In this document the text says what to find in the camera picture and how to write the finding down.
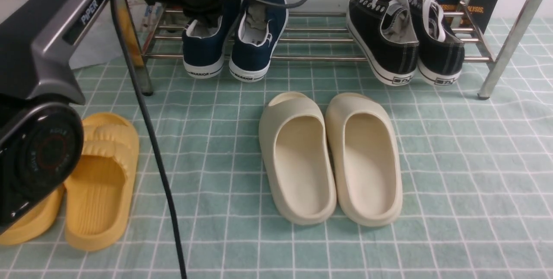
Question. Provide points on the right cream slide sandal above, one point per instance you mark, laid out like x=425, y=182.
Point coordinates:
x=366, y=160

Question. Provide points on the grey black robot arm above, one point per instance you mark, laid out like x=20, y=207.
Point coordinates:
x=41, y=134

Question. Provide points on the black canvas sneaker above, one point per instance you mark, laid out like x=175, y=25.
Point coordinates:
x=441, y=52
x=384, y=31

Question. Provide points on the cream slide sandal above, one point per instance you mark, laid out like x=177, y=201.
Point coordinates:
x=366, y=160
x=292, y=136

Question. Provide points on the yellow slide sandal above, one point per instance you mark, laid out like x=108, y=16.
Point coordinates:
x=36, y=221
x=100, y=189

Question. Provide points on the left yellow slide sandal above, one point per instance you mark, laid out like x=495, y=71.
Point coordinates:
x=36, y=221

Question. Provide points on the right yellow slide sandal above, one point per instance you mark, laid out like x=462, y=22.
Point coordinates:
x=100, y=189

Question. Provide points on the metal shoe rack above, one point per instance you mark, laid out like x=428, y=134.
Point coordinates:
x=463, y=23

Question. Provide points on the light blue paper sheet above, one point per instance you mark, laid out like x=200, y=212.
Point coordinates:
x=99, y=46

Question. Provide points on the right black canvas sneaker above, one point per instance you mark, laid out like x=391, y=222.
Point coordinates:
x=441, y=52

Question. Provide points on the left black canvas sneaker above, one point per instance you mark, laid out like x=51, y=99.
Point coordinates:
x=384, y=31

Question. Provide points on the navy slip-on shoe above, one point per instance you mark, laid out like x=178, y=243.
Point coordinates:
x=203, y=47
x=258, y=32

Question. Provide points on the left cream slide sandal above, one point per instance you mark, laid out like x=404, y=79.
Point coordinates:
x=292, y=136

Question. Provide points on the green checkered floor cloth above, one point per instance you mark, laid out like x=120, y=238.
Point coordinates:
x=477, y=175

